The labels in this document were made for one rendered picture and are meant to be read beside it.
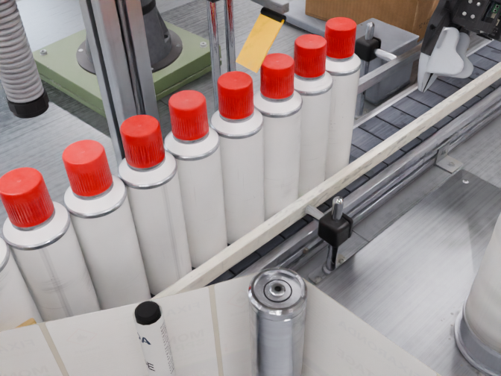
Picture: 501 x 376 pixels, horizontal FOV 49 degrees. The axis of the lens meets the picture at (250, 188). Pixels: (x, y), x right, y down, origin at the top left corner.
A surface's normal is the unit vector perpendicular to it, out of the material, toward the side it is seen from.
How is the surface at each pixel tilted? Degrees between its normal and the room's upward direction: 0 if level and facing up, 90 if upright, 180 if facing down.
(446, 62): 63
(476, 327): 90
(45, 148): 0
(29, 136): 0
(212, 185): 90
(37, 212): 90
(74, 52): 1
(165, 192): 90
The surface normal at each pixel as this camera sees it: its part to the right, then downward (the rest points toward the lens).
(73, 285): 0.81, 0.38
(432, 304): -0.02, -0.74
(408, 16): -0.66, 0.51
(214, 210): 0.62, 0.51
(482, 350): -0.82, 0.40
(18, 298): 0.97, 0.15
